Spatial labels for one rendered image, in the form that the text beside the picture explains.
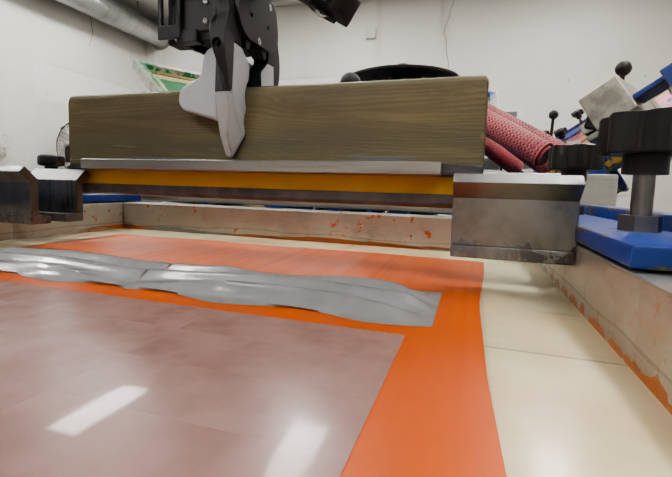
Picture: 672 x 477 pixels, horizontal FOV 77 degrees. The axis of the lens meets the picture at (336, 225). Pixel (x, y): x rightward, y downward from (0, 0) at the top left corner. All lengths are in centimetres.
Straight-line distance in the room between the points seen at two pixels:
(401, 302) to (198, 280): 12
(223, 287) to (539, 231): 19
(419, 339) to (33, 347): 15
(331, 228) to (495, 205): 24
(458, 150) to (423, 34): 441
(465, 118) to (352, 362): 22
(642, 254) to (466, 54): 446
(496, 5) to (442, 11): 50
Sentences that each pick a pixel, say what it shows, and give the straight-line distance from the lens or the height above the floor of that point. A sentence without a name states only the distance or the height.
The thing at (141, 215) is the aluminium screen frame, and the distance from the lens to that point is 62.
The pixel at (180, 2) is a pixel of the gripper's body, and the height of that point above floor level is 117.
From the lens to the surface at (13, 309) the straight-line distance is 26.
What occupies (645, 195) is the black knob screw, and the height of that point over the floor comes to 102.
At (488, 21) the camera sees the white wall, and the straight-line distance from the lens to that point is 472.
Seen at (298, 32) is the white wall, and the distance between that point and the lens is 511.
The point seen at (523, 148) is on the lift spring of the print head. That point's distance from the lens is 90.
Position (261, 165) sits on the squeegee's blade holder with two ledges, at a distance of 36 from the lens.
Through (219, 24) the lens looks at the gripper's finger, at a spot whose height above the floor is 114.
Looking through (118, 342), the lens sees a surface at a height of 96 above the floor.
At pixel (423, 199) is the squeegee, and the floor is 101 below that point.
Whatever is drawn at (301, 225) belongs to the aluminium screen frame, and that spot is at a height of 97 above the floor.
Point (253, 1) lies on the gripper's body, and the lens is 41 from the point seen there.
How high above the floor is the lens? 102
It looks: 5 degrees down
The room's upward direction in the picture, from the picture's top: 2 degrees clockwise
